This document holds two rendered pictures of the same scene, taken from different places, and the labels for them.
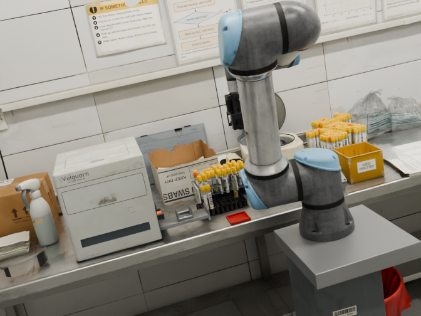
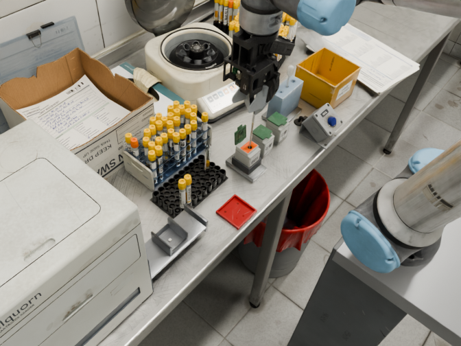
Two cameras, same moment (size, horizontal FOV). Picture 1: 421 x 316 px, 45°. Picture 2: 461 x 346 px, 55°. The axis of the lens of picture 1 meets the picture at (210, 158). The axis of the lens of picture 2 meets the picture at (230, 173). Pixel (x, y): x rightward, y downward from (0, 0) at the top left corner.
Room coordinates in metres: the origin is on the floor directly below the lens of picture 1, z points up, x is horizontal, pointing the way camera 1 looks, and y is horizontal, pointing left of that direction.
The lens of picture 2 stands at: (1.17, 0.36, 1.71)
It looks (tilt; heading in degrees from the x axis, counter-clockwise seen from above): 50 degrees down; 317
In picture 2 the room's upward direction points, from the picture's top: 5 degrees clockwise
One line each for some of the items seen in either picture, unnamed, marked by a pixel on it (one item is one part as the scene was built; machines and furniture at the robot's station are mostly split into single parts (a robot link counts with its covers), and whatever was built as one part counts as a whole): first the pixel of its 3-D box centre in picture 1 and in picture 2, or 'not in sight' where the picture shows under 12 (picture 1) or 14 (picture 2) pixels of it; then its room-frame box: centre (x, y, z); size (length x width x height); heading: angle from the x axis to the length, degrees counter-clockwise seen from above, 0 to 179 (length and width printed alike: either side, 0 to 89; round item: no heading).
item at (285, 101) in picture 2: not in sight; (284, 101); (1.76, -0.37, 0.92); 0.10 x 0.07 x 0.10; 102
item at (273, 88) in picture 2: not in sight; (267, 82); (1.64, -0.16, 1.16); 0.05 x 0.02 x 0.09; 9
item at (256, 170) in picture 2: not in sight; (246, 163); (1.67, -0.16, 0.89); 0.09 x 0.05 x 0.04; 9
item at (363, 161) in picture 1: (358, 162); (325, 80); (1.76, -0.53, 0.93); 0.13 x 0.13 x 0.10; 7
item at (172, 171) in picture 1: (184, 170); (79, 117); (1.98, 0.11, 0.95); 0.29 x 0.25 x 0.15; 11
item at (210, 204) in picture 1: (219, 194); (189, 174); (1.70, -0.01, 0.93); 0.17 x 0.09 x 0.11; 101
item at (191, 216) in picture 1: (178, 217); (162, 246); (1.58, 0.14, 0.92); 0.21 x 0.07 x 0.05; 101
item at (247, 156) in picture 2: not in sight; (247, 155); (1.67, -0.16, 0.92); 0.05 x 0.04 x 0.06; 9
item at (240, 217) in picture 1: (238, 217); (236, 211); (1.58, -0.05, 0.88); 0.07 x 0.07 x 0.01; 11
